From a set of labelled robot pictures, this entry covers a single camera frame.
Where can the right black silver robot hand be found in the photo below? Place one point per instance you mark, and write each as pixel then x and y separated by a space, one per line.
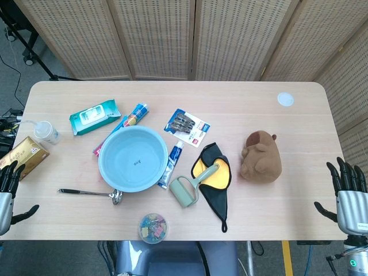
pixel 352 207

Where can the black tripod stand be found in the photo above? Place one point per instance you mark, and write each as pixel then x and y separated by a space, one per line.
pixel 57 77

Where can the white table leg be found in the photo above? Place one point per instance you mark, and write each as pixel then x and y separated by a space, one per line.
pixel 250 258

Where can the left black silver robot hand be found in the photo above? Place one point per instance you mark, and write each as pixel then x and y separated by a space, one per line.
pixel 5 201

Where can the clear tub of binder clips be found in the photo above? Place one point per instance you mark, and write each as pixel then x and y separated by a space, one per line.
pixel 153 228

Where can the blue white toothpaste tube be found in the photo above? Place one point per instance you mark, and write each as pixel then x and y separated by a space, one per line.
pixel 174 156

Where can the white round sticker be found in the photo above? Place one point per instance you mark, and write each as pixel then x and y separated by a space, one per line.
pixel 285 99

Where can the stainless steel ladle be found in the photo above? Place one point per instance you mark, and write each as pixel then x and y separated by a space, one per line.
pixel 86 192

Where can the wooden rattan folding screen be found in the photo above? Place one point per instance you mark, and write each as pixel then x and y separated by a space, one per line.
pixel 158 37

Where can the black electrical equipment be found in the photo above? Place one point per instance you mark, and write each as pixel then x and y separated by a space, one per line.
pixel 8 126

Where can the light blue plastic basin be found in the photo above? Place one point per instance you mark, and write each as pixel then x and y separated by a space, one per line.
pixel 126 155

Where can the black yellow hanging towel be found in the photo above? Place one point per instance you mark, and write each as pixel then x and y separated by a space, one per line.
pixel 215 198

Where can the brown capybara plush toy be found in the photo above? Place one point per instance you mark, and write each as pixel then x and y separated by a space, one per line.
pixel 261 161

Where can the green lint roller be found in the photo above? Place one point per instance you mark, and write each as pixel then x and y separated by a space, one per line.
pixel 184 192

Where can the gold tissue box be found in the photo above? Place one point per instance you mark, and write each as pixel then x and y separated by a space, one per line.
pixel 28 152

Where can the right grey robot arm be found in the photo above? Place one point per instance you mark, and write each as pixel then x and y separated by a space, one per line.
pixel 358 258

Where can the green wet wipes pack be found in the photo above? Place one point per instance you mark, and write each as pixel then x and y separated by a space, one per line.
pixel 95 116

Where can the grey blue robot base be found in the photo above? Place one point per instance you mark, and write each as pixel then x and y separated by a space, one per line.
pixel 172 258

